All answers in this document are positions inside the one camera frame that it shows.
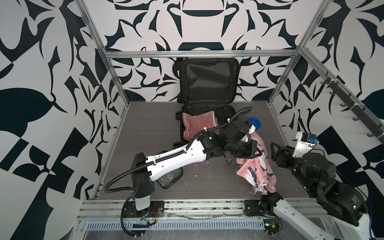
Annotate aluminium cage frame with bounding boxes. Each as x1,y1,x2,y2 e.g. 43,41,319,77
79,1,384,203

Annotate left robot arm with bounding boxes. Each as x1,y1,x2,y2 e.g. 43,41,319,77
104,107,257,238

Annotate white slotted cable duct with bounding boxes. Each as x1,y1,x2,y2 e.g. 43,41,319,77
87,219,265,231

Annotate red white striped shirt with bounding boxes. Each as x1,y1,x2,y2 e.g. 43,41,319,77
182,111,218,141

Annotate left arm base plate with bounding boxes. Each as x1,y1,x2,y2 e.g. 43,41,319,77
122,201,165,218

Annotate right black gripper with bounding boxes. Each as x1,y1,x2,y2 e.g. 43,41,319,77
269,139,316,193

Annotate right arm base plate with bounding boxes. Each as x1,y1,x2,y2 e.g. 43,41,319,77
244,200,271,217

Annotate wall hook rack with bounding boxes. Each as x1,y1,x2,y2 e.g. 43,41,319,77
322,71,384,145

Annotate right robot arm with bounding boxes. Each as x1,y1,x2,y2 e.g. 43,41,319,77
261,143,375,240

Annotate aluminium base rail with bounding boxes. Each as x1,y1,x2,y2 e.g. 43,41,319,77
74,197,331,221

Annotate black open suitcase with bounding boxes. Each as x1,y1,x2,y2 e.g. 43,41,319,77
173,58,240,145

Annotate blue lid plastic jar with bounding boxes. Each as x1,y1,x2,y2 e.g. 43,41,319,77
247,118,261,134

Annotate clear toiletry pouch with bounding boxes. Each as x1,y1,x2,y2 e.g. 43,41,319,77
157,168,184,190

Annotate pink patterned shorts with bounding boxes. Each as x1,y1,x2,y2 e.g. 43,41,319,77
237,132,277,195

